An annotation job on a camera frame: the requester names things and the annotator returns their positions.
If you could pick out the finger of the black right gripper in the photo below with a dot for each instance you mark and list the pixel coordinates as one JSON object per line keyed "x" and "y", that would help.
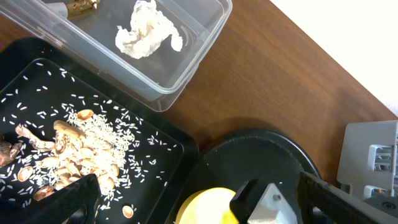
{"x": 244, "y": 201}

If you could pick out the round black tray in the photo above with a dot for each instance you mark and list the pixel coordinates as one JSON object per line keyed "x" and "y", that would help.
{"x": 249, "y": 154}

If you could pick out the clear plastic bin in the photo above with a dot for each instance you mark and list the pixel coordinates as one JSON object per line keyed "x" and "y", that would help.
{"x": 156, "y": 80}

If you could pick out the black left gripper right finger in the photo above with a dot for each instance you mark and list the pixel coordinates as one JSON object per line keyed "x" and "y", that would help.
{"x": 321, "y": 202}

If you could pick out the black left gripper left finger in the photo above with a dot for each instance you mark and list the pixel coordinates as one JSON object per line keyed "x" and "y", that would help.
{"x": 76, "y": 203}

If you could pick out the white tissue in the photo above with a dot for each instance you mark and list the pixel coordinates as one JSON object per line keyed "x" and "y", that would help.
{"x": 149, "y": 28}

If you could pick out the gold candy wrapper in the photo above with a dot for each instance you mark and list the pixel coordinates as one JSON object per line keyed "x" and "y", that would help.
{"x": 74, "y": 9}

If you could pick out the grey dishwasher rack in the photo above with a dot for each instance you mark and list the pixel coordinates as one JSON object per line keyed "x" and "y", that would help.
{"x": 368, "y": 161}

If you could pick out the yellow bowl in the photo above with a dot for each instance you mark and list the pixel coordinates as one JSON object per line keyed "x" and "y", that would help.
{"x": 207, "y": 206}

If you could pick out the food scraps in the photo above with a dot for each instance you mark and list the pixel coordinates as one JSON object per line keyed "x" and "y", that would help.
{"x": 83, "y": 143}

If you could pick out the black rectangular tray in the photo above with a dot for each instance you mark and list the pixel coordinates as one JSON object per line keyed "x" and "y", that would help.
{"x": 40, "y": 85}

